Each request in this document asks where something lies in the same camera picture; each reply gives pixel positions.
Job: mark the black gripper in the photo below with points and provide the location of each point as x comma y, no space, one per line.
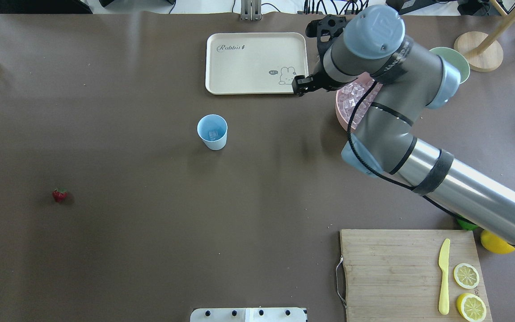
321,82

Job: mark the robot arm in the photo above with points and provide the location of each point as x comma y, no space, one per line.
385,143

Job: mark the light blue plastic cup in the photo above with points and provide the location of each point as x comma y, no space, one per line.
213,122

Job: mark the ice cube in cup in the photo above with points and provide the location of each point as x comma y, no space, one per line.
213,135

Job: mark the wooden cup stand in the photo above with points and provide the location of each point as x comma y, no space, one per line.
482,51

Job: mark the pink bowl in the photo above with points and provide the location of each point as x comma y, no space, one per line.
348,96

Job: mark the cream rabbit tray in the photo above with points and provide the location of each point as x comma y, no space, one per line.
254,63

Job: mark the light green bowl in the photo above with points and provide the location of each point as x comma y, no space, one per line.
456,59

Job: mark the wooden cutting board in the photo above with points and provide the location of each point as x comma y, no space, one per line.
392,275

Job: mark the green lime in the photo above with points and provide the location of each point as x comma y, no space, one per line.
466,225

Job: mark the yellow lemon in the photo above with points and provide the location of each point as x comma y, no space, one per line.
495,244

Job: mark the lemon slice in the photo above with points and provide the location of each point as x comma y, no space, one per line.
466,276

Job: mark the yellow plastic knife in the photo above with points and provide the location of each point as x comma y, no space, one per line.
443,264

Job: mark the red strawberry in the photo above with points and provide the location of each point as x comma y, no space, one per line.
59,194

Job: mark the lemon half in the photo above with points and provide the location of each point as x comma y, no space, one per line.
471,307

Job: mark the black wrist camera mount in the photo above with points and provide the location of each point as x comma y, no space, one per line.
326,28

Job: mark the aluminium frame post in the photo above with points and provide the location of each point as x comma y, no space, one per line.
251,10

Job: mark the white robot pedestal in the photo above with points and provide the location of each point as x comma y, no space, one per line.
257,314

